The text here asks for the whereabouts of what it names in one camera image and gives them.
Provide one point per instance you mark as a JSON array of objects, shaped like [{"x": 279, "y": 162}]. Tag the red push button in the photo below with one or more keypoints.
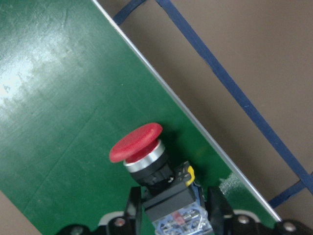
[{"x": 172, "y": 200}]

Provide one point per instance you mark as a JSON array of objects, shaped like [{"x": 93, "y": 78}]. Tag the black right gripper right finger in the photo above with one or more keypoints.
[{"x": 220, "y": 213}]

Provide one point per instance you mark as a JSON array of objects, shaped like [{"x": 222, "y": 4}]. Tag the green conveyor belt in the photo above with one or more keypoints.
[{"x": 71, "y": 86}]

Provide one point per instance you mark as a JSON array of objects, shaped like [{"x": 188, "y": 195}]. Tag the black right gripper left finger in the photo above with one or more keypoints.
[{"x": 133, "y": 211}]

